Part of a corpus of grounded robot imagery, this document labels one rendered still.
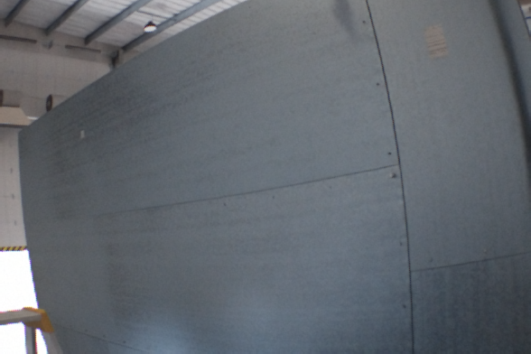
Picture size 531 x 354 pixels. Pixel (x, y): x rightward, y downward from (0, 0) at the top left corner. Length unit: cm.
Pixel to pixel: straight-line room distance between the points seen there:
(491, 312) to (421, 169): 40
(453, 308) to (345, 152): 48
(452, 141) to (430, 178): 10
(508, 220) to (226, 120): 84
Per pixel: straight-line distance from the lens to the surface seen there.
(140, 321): 184
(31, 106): 1203
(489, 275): 108
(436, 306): 113
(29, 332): 174
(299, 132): 126
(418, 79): 112
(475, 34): 111
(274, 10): 137
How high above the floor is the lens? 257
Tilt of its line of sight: 8 degrees up
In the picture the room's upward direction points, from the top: 7 degrees counter-clockwise
